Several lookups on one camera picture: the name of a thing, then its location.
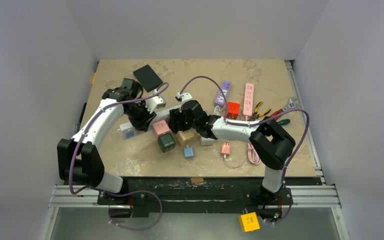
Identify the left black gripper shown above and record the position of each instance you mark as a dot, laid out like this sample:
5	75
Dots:
146	116

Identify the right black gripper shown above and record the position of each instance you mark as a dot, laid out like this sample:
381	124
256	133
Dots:
177	120

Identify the white cube charger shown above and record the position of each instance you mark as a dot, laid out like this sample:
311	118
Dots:
206	141

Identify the purple usb hub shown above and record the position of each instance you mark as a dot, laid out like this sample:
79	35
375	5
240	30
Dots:
222	95

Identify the black box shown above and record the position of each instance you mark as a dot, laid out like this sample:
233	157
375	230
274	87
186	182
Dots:
148	78

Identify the blue cube charger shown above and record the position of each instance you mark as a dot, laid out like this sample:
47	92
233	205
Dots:
188	152

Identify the dark green cube charger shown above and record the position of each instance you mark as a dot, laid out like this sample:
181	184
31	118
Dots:
166	142

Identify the red cube charger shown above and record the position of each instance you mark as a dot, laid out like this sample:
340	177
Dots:
233	110

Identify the small pink cube charger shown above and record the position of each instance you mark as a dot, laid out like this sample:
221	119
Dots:
225	150

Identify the pink power strip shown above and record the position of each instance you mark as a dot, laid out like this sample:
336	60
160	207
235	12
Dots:
248	100

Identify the yellow handled pliers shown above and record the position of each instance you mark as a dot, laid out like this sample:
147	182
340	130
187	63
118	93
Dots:
256	114

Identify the green handled screwdriver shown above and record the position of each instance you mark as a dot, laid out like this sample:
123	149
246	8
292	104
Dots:
284	122

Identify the red handled adjustable wrench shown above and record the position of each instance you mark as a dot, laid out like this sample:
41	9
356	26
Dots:
293	102

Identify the yellow cube charger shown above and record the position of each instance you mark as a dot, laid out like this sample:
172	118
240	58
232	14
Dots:
248	222

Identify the white power strip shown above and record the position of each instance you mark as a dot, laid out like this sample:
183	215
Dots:
127	131

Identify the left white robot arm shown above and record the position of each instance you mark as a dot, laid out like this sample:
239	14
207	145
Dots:
79	160

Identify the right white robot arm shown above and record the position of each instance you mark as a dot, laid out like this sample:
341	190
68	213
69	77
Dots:
272	143

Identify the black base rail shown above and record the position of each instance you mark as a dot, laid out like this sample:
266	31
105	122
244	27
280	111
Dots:
211	195

